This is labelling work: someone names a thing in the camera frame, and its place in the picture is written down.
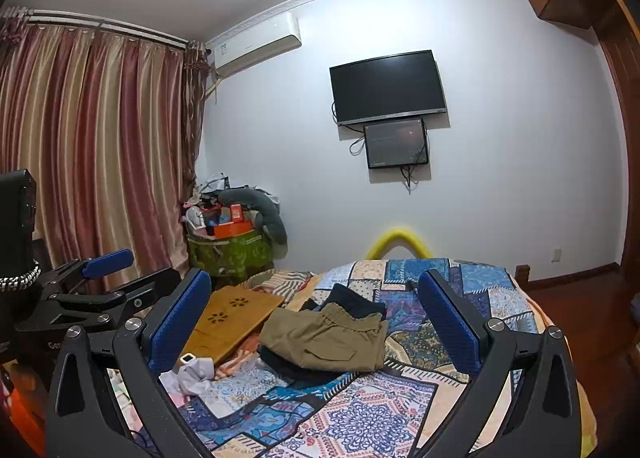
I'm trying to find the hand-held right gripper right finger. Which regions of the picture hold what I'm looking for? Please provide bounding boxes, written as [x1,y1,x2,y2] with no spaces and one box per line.
[415,268,586,458]

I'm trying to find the grey neck pillow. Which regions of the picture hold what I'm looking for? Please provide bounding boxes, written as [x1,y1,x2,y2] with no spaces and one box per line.
[218,187,288,244]

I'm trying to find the olive khaki pants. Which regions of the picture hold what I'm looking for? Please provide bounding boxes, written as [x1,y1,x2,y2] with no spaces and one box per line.
[259,302,390,373]

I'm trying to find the white air conditioner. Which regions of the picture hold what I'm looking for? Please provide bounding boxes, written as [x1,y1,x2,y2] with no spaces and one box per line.
[205,12,303,80]

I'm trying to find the striped pink sheet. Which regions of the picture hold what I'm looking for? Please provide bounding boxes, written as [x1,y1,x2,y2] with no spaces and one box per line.
[242,269,321,309]

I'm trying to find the yellow foam tube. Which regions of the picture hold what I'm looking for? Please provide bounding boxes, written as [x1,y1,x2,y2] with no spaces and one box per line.
[365,225,433,260]

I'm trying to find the flat orange box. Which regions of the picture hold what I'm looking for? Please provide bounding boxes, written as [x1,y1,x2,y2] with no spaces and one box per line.
[213,221,253,239]

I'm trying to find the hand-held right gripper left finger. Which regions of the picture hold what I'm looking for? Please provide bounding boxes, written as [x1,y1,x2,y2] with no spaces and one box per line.
[45,267,216,458]

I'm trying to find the crumpled white cloth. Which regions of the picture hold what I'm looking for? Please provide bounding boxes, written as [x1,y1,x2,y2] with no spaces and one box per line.
[159,357,216,396]

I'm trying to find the small wall monitor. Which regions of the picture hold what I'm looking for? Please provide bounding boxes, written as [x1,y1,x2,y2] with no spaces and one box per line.
[363,118,431,170]

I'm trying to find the striped pink curtain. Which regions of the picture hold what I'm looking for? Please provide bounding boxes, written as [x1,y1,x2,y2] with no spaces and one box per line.
[0,8,211,289]

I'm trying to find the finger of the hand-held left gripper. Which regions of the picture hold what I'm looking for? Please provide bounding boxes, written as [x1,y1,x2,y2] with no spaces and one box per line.
[30,268,182,330]
[40,248,135,297]

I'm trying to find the wooden lap desk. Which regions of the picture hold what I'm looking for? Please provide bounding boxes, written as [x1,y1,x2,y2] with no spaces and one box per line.
[181,285,285,369]

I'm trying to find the dark navy pants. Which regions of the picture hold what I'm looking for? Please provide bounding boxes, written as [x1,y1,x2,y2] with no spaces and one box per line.
[257,283,388,384]

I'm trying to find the orange bag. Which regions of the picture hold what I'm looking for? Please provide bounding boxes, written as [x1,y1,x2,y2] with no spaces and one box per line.
[0,368,48,458]

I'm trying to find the green patterned hamper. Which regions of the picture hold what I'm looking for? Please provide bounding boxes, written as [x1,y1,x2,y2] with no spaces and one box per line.
[186,231,275,289]

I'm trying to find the curtain rod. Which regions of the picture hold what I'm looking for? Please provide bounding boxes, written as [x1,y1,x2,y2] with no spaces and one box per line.
[0,6,208,52]

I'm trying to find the blue patchwork blanket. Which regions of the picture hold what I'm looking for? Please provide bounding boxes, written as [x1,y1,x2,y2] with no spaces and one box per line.
[177,258,551,458]

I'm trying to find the black monitor cable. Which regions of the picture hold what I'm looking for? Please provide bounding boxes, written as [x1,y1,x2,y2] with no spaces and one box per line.
[399,148,430,191]

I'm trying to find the black wall television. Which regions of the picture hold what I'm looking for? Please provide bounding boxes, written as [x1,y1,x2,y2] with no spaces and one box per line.
[329,50,448,127]

